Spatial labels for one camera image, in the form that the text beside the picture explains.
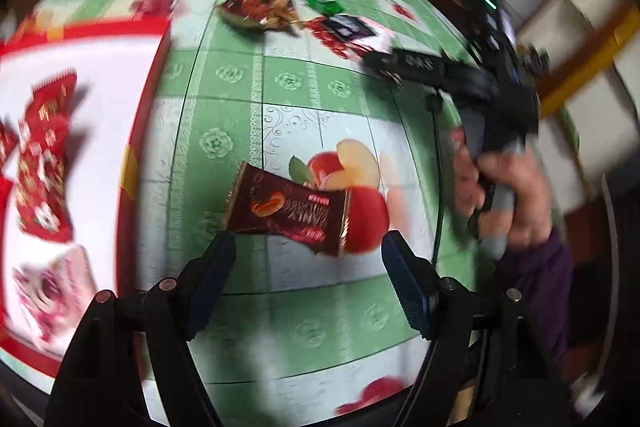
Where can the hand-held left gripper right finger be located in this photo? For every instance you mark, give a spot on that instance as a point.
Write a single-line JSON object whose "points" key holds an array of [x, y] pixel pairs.
{"points": [[410, 287]]}

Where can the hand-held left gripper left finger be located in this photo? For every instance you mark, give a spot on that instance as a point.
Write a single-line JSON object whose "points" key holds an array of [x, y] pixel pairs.
{"points": [[210, 282]]}

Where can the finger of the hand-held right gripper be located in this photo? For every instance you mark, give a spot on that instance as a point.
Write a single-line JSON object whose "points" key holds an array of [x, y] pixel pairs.
{"points": [[425, 67]]}

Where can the dark purple snack packet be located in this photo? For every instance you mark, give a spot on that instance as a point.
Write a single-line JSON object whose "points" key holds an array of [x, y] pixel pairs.
{"points": [[350, 27]]}

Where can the dark red chocolate packet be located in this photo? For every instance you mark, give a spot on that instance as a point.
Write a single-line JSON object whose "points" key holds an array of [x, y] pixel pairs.
{"points": [[285, 207]]}

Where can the green candy packet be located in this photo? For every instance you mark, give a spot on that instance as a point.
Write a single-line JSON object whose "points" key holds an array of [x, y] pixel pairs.
{"points": [[322, 4]]}

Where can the pink bear snack packet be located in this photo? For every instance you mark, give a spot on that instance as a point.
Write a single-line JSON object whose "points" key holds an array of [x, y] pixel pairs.
{"points": [[55, 294]]}

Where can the red gift box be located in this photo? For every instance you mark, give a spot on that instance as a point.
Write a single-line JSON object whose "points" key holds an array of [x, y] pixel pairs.
{"points": [[110, 137]]}

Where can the brown gold snack packet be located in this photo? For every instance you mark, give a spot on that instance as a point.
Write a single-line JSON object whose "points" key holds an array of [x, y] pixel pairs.
{"points": [[257, 9]]}

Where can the red flower snack packet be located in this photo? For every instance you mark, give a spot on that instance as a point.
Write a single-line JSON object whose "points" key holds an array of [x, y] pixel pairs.
{"points": [[42, 187]]}

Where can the large red snack packet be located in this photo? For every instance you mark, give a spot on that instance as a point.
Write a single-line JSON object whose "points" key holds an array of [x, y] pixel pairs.
{"points": [[52, 99]]}

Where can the plain red snack packet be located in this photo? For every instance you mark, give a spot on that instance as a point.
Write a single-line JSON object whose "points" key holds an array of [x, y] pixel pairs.
{"points": [[5, 147]]}

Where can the person's right forearm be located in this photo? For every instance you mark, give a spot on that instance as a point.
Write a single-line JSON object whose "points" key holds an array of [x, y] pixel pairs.
{"points": [[540, 292]]}

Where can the person's right hand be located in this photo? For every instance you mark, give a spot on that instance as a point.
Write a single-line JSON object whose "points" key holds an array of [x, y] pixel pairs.
{"points": [[530, 197]]}

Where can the green fruit print tablecloth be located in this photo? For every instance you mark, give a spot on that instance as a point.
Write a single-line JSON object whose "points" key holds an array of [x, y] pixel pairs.
{"points": [[280, 117]]}

